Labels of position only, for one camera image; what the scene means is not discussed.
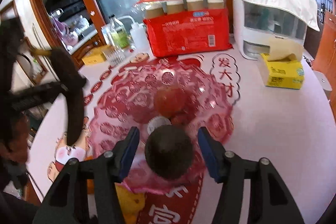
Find mandarin orange front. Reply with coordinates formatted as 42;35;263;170
86;156;95;194

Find yellow pear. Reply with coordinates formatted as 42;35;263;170
116;184;146;223

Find overripe brown banana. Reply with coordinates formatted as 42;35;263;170
29;48;87;146

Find dark avocado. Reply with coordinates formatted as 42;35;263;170
145;124;194;180

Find red lychee front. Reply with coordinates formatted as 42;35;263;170
170;113;194;126

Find red apple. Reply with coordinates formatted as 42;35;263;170
154;87;187;118

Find person's left hand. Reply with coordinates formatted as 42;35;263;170
1;113;30;164

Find yellow tin box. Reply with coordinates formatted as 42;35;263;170
81;45;113;65

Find clear drinking glass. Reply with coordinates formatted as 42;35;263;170
104;46;125;66

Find clear bottle green label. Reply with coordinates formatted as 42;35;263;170
109;14;130;49

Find pink glass fruit bowl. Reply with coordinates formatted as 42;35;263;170
89;59;234;194

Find white squeeze bottle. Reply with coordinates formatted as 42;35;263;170
118;15;150;51

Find yellow tissue box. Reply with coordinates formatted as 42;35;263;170
258;38;305;90

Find red paper cup package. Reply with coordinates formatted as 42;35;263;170
135;0;232;57

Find white countertop appliance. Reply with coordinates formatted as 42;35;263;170
232;0;307;60

